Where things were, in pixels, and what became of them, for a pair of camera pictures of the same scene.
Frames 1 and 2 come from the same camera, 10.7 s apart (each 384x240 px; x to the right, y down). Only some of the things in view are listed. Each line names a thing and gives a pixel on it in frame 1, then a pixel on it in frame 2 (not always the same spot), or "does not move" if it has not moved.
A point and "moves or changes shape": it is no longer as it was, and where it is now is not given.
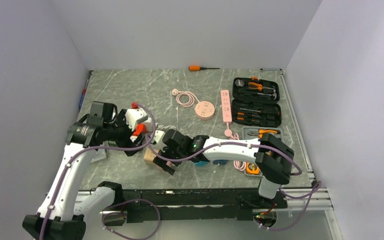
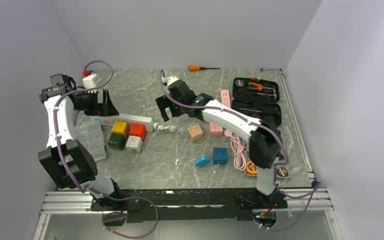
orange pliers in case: x=259 y=86 does not move
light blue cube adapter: x=201 y=163 does not move
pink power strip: x=226 y=106 does not move
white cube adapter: x=149 y=126 moves or changes shape
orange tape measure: x=252 y=168 does not move
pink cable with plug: x=228 y=133 does not move
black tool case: x=255 y=102 does not move
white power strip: x=158 y=135 → x=110 y=119
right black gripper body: x=168 y=152 → x=176 y=110
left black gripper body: x=120 y=133 → x=88 y=103
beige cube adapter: x=149 y=156 → x=195 y=132
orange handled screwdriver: x=195 y=68 does not move
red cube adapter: x=140 y=129 does not move
